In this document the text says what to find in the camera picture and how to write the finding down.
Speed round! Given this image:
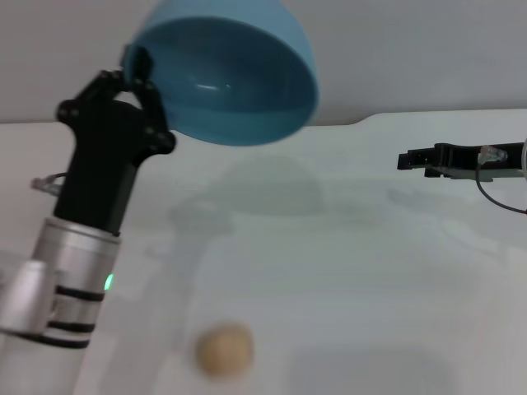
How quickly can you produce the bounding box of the right gripper cable with plug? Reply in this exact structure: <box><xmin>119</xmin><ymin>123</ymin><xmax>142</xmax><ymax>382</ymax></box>
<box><xmin>475</xmin><ymin>145</ymin><xmax>527</xmax><ymax>215</ymax></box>

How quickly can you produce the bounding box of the blue ceramic bowl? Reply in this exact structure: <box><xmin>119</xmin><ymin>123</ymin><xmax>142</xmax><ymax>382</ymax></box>
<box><xmin>123</xmin><ymin>0</ymin><xmax>320</xmax><ymax>148</ymax></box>

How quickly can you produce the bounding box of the gripper cable with plug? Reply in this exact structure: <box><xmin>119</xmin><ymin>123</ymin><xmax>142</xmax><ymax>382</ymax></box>
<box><xmin>31</xmin><ymin>173</ymin><xmax>68</xmax><ymax>196</ymax></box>
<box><xmin>475</xmin><ymin>145</ymin><xmax>527</xmax><ymax>215</ymax></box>

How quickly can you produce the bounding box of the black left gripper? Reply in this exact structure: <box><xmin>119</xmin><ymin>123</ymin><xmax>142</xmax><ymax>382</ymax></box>
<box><xmin>52</xmin><ymin>48</ymin><xmax>177</xmax><ymax>237</ymax></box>

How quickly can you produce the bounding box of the left gripper cable with plug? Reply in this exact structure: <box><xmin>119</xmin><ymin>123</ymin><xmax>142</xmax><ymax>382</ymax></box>
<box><xmin>31</xmin><ymin>173</ymin><xmax>68</xmax><ymax>196</ymax></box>

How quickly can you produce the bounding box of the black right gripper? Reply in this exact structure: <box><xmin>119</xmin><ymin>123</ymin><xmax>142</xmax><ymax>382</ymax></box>
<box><xmin>397</xmin><ymin>142</ymin><xmax>527</xmax><ymax>183</ymax></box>

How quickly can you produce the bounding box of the beige egg yolk pastry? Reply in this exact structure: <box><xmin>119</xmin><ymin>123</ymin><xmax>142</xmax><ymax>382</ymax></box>
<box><xmin>195</xmin><ymin>323</ymin><xmax>254</xmax><ymax>376</ymax></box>

